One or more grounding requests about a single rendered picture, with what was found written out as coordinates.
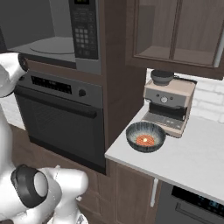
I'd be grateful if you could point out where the dark striped bowl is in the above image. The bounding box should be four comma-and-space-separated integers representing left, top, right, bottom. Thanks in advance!
125, 121, 167, 153

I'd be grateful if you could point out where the round orange waffle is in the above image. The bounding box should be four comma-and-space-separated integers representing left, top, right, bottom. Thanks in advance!
136, 134, 156, 147

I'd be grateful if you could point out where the grey microwave oven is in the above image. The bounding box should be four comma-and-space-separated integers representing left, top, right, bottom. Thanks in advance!
0, 0, 103, 75

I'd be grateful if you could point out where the black oven door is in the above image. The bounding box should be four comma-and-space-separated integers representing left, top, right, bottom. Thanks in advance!
14, 86, 107, 176

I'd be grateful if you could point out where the brown base cabinet door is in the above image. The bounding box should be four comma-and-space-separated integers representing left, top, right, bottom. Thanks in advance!
115, 163, 156, 224

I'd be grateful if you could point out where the round microwave turntable plate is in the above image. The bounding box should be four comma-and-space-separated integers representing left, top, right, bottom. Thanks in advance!
29, 37, 76, 55

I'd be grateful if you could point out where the tall brown oven cabinet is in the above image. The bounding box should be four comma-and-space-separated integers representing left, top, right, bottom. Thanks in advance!
11, 0, 148, 224

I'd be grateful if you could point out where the black built-in oven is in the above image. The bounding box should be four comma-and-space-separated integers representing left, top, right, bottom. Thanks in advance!
13, 69, 107, 176

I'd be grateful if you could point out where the beige coffee machine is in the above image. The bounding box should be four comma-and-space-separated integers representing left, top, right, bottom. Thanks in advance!
141, 69, 198, 139

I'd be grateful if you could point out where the dark grey dishwasher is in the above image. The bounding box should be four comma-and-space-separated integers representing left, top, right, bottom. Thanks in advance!
154, 181, 224, 224

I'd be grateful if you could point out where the black oven door handle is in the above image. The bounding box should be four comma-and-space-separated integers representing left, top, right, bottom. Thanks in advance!
14, 87, 98, 119

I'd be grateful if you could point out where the brown glass-front wall cabinet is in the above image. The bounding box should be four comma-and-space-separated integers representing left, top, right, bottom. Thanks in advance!
124, 0, 224, 81

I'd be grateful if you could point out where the silver base cabinet handle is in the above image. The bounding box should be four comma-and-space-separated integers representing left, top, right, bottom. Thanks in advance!
150, 178, 159, 208

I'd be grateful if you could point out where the silver wall cabinet handle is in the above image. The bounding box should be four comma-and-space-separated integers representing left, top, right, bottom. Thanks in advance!
213, 34, 224, 68

